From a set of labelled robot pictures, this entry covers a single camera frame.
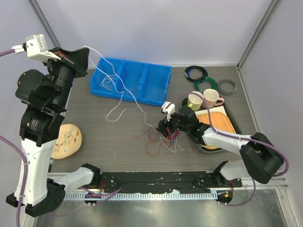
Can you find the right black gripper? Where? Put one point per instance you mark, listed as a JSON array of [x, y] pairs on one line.
[[163, 125]]

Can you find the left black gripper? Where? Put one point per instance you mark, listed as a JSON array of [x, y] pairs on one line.
[[76, 60]]

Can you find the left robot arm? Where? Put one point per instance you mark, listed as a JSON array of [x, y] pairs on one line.
[[46, 97]]

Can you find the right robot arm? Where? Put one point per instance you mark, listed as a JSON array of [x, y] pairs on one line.
[[259, 158]]

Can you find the yellow mug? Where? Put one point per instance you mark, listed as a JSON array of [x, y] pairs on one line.
[[194, 100]]

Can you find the blue three-compartment bin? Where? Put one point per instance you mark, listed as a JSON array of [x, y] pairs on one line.
[[131, 81]]

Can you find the pink mug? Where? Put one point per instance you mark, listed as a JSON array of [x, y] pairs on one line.
[[211, 98]]

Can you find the orange woven basket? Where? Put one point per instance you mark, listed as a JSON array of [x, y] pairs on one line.
[[219, 121]]

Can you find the beige painted plate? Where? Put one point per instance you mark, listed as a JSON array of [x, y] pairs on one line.
[[68, 142]]

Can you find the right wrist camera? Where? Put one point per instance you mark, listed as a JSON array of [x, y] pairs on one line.
[[168, 108]]

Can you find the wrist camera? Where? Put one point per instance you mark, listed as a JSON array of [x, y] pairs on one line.
[[168, 108], [36, 49]]

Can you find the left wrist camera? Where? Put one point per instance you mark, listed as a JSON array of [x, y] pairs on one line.
[[36, 49]]

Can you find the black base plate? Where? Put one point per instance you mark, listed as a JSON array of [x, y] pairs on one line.
[[165, 182]]

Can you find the slotted cable duct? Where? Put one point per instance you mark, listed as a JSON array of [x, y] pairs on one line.
[[174, 195]]

